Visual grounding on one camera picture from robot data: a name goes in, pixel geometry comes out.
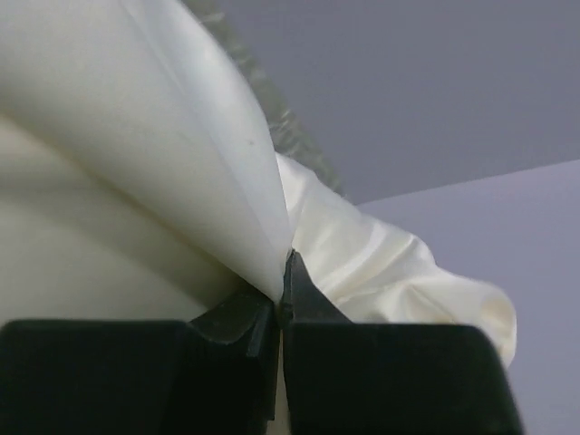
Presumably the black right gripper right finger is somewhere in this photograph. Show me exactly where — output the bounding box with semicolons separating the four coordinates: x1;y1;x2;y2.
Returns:
280;253;525;434

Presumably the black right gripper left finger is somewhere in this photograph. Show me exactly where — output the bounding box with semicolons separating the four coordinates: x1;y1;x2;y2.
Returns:
1;290;277;434

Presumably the cream pillowcase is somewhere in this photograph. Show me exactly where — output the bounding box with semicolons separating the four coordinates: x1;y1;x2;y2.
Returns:
1;1;517;364

